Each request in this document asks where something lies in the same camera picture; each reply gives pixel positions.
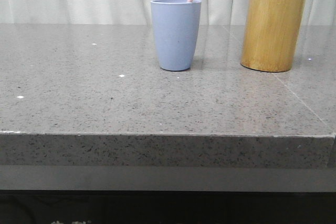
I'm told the bamboo cylindrical holder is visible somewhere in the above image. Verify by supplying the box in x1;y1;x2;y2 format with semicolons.
240;0;305;72

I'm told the dark cabinet under counter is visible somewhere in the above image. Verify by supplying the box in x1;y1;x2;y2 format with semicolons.
1;165;335;223

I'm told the blue plastic cup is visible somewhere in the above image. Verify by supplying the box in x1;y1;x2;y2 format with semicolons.
150;0;202;71

